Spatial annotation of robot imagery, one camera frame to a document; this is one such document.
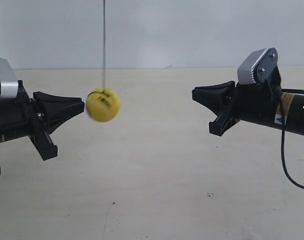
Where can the black left gripper fingers closed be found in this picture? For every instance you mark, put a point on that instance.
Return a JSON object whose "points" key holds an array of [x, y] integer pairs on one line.
{"points": [[54, 110]]}

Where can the black right gripper fingers closed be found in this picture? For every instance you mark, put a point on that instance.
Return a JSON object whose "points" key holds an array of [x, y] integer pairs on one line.
{"points": [[214, 97]]}

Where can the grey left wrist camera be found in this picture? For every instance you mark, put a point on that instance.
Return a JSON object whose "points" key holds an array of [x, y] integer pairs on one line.
{"points": [[8, 81]]}

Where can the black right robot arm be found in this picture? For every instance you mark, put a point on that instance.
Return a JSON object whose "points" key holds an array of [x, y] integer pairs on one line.
{"points": [[290, 111]]}

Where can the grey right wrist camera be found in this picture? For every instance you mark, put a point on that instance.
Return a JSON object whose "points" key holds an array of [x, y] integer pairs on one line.
{"points": [[258, 66]]}

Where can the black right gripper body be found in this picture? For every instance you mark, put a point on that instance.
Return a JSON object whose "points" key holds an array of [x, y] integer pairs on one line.
{"points": [[255, 103]]}

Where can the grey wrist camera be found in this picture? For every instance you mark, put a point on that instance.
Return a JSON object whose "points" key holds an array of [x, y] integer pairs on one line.
{"points": [[258, 66], [8, 81]]}

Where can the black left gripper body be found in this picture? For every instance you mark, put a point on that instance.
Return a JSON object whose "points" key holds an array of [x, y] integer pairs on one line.
{"points": [[19, 118]]}

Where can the yellow tennis ball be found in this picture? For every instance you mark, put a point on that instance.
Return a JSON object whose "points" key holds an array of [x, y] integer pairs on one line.
{"points": [[102, 104]]}

